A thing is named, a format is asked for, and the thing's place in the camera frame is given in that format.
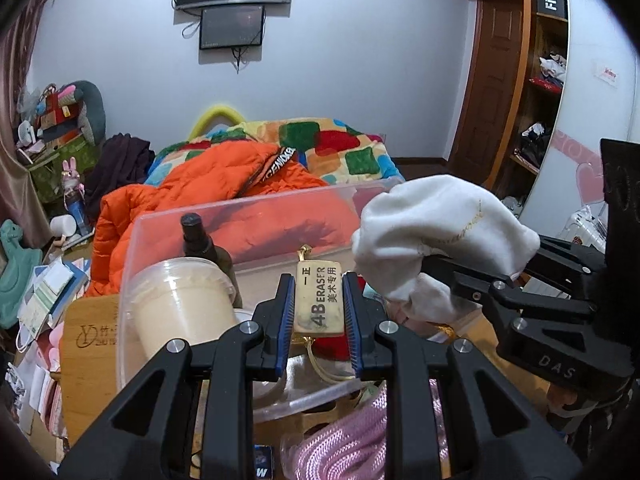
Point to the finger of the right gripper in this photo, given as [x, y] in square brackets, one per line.
[567, 266]
[505, 305]

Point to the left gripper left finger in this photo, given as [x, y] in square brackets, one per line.
[147, 431]

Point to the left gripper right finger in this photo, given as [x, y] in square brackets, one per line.
[449, 410]

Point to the white cloth pouch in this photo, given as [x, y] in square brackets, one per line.
[436, 216]

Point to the beige lidded plastic tub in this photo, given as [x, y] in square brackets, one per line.
[186, 298]

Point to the red velvet pouch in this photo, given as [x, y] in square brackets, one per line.
[331, 348]

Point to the tan 4B eraser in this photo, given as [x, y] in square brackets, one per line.
[319, 303]

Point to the dark green spray bottle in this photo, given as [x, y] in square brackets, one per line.
[198, 243]

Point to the blue card box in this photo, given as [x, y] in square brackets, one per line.
[263, 462]

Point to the wooden door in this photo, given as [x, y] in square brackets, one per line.
[489, 90]

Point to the wooden wardrobe shelves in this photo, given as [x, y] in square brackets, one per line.
[535, 106]

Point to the colourful patchwork blanket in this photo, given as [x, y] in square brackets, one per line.
[327, 148]

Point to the stack of books and papers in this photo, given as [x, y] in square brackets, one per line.
[51, 290]

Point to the orange puffer jacket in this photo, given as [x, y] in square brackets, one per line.
[220, 185]

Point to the teal rocking horse toy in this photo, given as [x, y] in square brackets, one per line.
[20, 262]

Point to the white mug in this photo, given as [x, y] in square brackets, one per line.
[63, 226]

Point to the pink bunny bottle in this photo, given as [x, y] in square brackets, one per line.
[74, 195]

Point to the dark purple garment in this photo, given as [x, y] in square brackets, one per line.
[125, 159]

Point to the pink striped curtain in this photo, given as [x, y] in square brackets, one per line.
[19, 199]

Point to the yellow curved pillow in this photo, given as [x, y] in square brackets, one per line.
[216, 113]

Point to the grey plush toy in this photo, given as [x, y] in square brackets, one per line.
[91, 119]

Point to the small wall monitor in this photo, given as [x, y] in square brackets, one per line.
[232, 27]

